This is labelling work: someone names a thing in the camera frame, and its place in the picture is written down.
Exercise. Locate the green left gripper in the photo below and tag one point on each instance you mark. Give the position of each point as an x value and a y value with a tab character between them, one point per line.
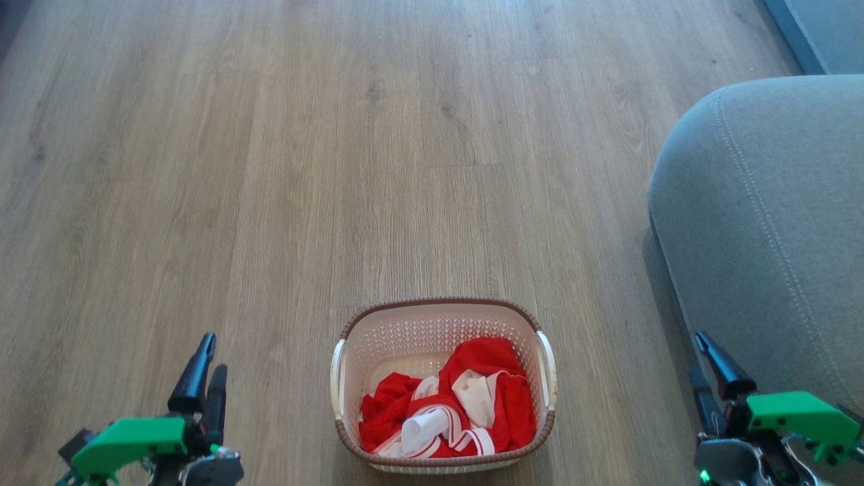
128	442

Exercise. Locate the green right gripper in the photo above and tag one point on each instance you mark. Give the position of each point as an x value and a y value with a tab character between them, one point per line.
796	418

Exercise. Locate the red and white garment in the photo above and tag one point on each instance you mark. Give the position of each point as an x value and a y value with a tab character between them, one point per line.
506	405

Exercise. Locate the grey fabric sofa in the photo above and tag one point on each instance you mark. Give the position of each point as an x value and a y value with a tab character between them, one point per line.
769	216

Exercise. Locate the cream perforated laundry basket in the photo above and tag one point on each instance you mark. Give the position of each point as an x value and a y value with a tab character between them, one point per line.
405	337

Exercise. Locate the blue grey upholstered block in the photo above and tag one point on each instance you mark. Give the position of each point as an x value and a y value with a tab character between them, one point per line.
827	30

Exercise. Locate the dark furniture edge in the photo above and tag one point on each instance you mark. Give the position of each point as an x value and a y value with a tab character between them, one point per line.
10	20

